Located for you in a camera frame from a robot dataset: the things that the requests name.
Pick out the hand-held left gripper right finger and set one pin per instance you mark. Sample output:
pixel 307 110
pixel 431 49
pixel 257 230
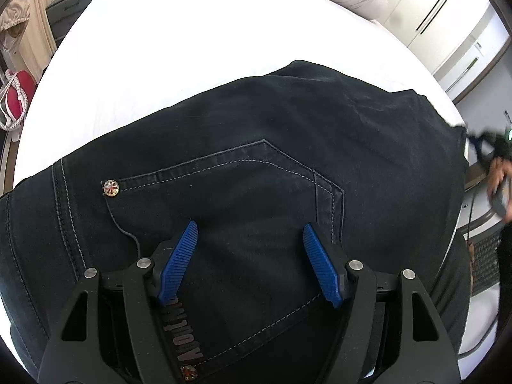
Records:
pixel 320 264

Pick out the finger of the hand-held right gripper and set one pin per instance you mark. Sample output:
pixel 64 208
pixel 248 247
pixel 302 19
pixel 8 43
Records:
pixel 476 146

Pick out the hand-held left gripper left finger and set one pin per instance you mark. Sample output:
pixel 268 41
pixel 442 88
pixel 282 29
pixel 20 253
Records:
pixel 180 262

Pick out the black denim pants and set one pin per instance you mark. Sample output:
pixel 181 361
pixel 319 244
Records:
pixel 260 168

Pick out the person's right hand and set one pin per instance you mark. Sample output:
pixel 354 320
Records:
pixel 500 172

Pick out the dark grille panel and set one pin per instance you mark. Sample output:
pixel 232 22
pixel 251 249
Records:
pixel 486 260

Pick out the white wardrobe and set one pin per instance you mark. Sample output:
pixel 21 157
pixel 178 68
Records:
pixel 440 16

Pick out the bed with white sheet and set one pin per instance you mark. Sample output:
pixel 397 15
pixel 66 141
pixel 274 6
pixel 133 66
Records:
pixel 180 48

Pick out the beige curtain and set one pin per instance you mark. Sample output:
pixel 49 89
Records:
pixel 38 48

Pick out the dark grey nightstand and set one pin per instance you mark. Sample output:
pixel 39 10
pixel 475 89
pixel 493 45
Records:
pixel 68 12

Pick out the beige puffer jacket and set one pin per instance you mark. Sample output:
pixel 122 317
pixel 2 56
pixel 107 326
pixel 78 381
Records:
pixel 14 16

